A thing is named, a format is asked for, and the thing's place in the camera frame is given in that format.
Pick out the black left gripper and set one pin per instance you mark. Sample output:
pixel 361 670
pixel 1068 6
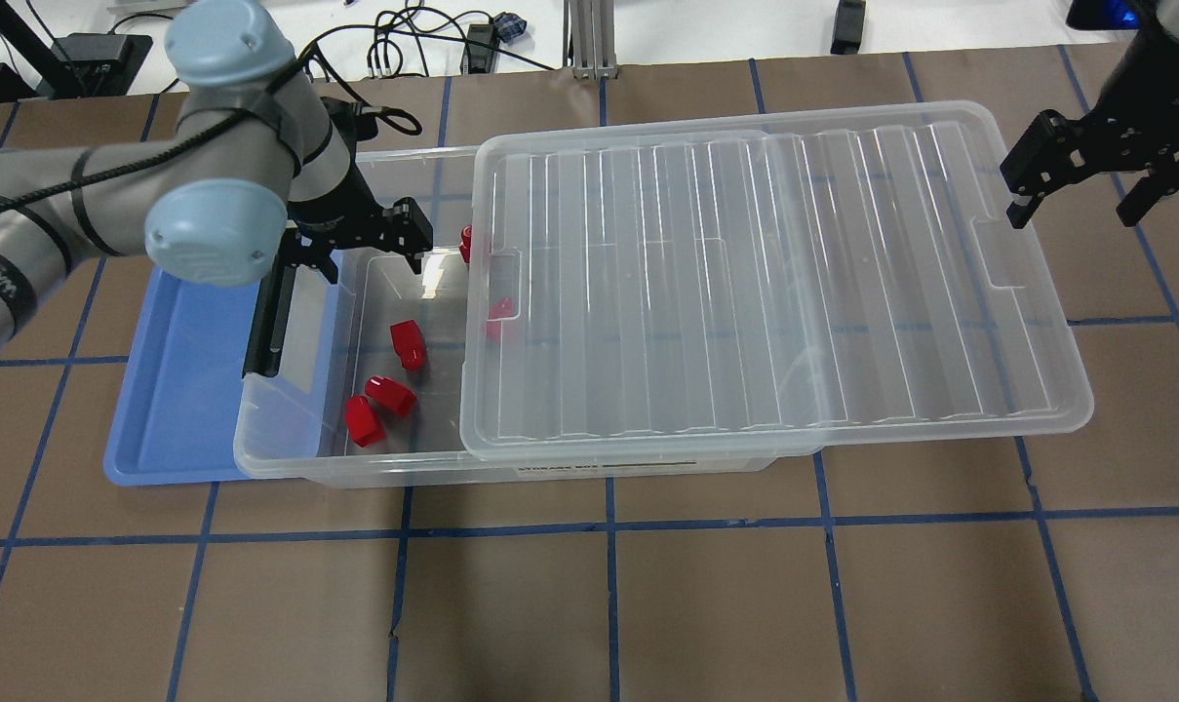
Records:
pixel 341 211

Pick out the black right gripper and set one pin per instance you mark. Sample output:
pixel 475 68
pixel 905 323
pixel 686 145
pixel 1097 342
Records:
pixel 1148 86

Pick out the red block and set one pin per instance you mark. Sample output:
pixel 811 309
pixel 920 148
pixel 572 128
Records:
pixel 409 346
pixel 465 244
pixel 391 395
pixel 501 314
pixel 364 425

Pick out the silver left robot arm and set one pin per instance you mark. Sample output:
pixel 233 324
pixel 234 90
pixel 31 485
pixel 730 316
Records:
pixel 260 175

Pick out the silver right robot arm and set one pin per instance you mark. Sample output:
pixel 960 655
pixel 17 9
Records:
pixel 1132 128

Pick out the clear plastic storage box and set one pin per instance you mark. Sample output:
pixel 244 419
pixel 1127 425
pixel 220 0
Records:
pixel 424 449

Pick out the blue plastic tray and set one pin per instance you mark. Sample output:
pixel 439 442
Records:
pixel 185 394

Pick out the black box latch handle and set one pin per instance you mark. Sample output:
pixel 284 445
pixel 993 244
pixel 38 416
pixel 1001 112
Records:
pixel 271 317

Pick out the aluminium frame post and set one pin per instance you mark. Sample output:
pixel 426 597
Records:
pixel 589 36

